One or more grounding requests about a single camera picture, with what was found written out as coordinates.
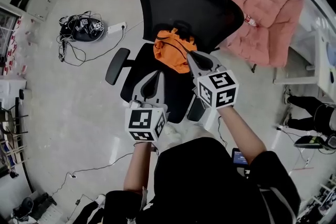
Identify black screen device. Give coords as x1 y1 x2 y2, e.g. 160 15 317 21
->
230 147 250 166

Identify black round base with devices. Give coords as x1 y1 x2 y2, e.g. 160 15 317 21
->
58 11 106 43

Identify person's left forearm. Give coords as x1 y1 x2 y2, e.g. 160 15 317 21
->
123 141 153 193

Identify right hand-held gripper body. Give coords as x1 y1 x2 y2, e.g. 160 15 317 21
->
193 65 240 110

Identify person's right forearm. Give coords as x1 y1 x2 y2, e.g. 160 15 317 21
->
217 105 267 165

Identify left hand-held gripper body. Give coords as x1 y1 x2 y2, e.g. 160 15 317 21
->
125 98 169 142

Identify black and green device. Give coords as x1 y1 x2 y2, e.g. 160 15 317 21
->
293 134 336 152

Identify small plastic bottle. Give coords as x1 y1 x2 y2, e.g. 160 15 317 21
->
245 14 260 27

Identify black backpack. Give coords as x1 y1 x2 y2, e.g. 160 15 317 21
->
10 192 58 221

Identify person's black top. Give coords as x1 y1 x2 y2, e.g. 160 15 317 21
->
104 137 301 224

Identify black mesh office chair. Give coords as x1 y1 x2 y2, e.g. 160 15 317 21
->
104 0 245 124

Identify pink padded lounge chair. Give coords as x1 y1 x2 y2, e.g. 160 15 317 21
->
219 0 306 69

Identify black looped floor cable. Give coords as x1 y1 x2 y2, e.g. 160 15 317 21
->
56 30 125 67

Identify white table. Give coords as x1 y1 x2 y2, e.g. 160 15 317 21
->
272 2 336 104

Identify orange bag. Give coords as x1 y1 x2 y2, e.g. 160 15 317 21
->
153 28 198 74

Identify thin black floor cable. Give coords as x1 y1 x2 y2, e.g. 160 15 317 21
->
51 152 135 198

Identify white power strip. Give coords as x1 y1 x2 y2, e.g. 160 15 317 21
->
107 22 128 36

